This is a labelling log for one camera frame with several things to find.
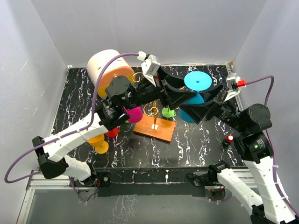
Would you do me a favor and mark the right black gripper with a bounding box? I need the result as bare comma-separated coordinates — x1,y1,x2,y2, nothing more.
180,83,248,133

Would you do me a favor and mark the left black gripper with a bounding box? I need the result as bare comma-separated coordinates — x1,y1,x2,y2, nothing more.
123,67,195,112

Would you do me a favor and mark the blue wine glass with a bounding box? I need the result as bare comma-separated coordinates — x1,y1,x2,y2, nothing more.
178,71,213,124

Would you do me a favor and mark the magenta wine glass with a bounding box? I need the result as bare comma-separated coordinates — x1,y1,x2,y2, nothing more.
124,107,143,123

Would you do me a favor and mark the red wine glass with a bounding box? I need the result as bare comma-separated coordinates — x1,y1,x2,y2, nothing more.
106,127,119,138

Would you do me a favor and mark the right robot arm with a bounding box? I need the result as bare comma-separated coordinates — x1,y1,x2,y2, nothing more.
180,90,299,224

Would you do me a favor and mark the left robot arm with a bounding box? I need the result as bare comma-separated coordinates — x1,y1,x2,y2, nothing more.
32,68,195,186

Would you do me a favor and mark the orange wine glass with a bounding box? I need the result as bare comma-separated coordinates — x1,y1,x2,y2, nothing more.
87,134,109,154

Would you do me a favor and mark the red push button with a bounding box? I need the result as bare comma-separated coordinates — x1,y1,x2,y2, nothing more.
222,134,234,147

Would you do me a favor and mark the round mini drawer cabinet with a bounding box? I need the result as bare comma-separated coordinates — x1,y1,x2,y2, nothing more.
87,49,134,99

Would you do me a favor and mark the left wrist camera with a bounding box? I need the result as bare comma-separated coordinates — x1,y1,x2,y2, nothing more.
137,51,161,86

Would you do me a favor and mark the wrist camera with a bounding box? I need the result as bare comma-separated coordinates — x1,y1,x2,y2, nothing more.
137,51,161,86
224,73,246,102

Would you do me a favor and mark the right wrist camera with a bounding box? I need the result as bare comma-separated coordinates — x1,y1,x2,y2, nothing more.
224,73,246,102

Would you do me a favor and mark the gold wire glass rack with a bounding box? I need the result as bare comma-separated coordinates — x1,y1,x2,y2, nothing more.
132,72,176,143

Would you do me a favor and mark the black table front bracket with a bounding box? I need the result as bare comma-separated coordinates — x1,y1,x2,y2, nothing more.
74,163,232,198

